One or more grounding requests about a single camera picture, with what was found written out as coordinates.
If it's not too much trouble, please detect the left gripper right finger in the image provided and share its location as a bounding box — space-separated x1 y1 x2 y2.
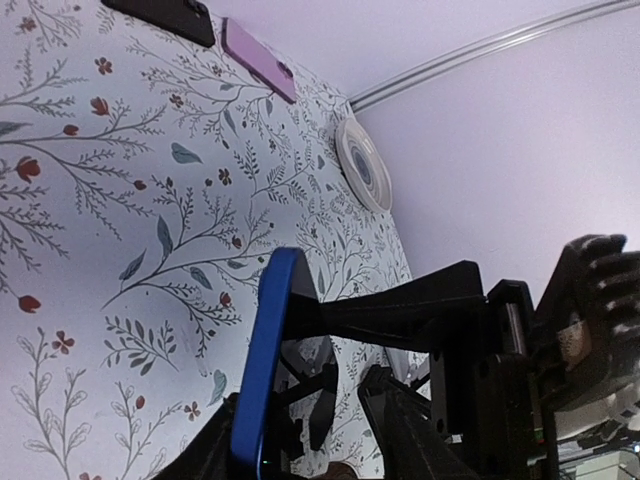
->
358 365 495 479

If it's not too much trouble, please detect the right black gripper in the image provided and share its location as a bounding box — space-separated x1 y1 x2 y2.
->
287 239 639 479

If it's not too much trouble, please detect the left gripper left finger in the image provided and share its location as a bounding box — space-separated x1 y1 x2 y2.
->
153 393 238 480

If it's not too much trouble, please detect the blue phone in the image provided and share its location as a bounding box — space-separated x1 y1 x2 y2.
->
229 247 306 479

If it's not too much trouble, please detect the purple phone at back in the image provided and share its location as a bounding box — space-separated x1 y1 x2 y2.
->
221 17 297 104

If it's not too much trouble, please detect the black phone at back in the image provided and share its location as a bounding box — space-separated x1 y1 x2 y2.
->
101 0 216 48

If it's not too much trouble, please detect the white patterned plate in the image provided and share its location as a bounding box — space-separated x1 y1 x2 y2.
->
335 117 393 214

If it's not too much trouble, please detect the floral table mat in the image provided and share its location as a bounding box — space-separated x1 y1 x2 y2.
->
1 1 411 479

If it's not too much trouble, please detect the right aluminium frame post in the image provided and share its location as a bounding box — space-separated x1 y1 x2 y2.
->
350 0 639 114

